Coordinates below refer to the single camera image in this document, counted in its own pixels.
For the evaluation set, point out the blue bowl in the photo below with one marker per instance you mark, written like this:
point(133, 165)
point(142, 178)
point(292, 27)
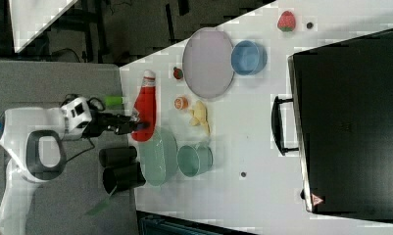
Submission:
point(248, 57)

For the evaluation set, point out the red strawberry toy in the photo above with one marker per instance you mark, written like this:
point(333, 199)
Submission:
point(286, 22)

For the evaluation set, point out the red plush ketchup bottle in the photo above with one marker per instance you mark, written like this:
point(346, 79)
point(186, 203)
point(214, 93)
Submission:
point(146, 107)

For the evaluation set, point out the green oval strainer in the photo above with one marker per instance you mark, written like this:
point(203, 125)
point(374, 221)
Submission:
point(158, 157)

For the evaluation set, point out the black cylinder cup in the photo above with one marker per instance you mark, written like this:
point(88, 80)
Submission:
point(112, 157)
point(118, 179)

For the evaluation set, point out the black toaster oven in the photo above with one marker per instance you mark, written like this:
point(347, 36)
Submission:
point(342, 99)

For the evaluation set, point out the blue crate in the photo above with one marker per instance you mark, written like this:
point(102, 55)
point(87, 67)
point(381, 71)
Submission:
point(156, 225)

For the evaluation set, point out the light green cup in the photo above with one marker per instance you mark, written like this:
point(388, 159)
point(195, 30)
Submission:
point(195, 159)

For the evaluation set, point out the purple round plate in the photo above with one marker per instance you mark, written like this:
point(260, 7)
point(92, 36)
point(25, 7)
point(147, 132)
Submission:
point(206, 63)

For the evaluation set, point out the lower black cylinder cup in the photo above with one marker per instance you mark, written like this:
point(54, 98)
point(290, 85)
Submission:
point(118, 179)

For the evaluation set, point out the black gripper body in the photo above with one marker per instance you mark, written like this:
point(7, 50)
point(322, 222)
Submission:
point(101, 122)

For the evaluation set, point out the orange slice toy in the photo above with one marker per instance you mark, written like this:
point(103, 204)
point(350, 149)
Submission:
point(180, 103)

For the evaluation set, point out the peeled banana toy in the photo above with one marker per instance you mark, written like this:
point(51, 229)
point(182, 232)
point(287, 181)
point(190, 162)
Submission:
point(199, 116)

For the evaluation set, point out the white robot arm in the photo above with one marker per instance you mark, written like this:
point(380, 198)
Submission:
point(33, 137)

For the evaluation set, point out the upper black cylinder cup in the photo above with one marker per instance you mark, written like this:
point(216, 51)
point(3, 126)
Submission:
point(112, 157)

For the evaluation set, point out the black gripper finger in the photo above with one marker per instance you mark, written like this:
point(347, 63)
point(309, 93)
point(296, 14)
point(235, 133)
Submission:
point(136, 126)

